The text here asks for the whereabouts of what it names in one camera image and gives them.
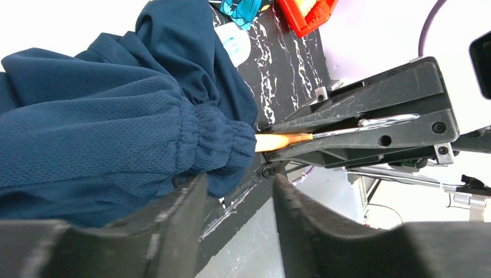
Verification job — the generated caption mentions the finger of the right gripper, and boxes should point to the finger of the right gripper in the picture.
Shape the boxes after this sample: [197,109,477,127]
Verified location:
[265,57,447,133]
[265,109,459,168]

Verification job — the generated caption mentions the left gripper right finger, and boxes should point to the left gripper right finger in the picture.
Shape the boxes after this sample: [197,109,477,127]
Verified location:
[272,173,388,278]

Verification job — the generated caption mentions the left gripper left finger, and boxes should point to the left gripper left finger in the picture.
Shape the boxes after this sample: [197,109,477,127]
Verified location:
[103,173,208,278]

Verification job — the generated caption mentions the orange hanger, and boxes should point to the orange hanger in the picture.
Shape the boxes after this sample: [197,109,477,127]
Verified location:
[255,114,420,152]

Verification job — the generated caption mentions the navy blue shorts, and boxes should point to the navy blue shorts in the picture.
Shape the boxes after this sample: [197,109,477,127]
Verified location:
[1,1,258,228]

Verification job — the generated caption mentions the comic print shorts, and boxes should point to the comic print shorts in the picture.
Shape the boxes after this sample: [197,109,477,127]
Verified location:
[208,0,274,31]

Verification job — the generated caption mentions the red plastic bin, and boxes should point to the red plastic bin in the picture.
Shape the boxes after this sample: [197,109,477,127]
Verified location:
[277,0,338,38]

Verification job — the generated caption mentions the blue correction tape package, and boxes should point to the blue correction tape package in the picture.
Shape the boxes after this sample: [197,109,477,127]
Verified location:
[214,22,251,68]

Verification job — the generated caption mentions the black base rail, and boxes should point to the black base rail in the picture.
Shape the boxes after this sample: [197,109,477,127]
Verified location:
[195,155,288,274]

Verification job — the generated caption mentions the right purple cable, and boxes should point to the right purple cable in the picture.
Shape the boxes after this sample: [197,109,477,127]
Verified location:
[417,0,448,58]

